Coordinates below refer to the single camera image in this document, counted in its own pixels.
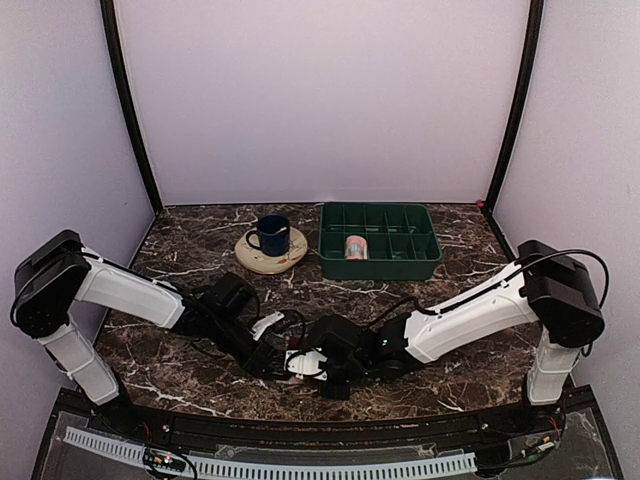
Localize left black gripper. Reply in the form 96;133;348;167
208;311;286;379

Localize pink patterned sock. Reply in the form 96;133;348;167
344;235;369;260

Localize green compartment tray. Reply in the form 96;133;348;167
318;202;442;281

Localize beige striped sock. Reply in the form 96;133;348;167
287;337;301;384

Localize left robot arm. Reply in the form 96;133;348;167
9;230;287;436

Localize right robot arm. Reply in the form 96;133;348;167
285;240;608;434

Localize dark blue mug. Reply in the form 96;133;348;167
245;214;291;257

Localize black front rail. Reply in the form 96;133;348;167
125;404;562;451

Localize white slotted cable duct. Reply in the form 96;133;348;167
62;427;477;480

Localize black left frame post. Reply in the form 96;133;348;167
99;0;164;216

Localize black frame post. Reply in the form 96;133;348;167
99;0;164;216
484;0;544;211

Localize black right frame post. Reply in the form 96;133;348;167
484;0;544;211

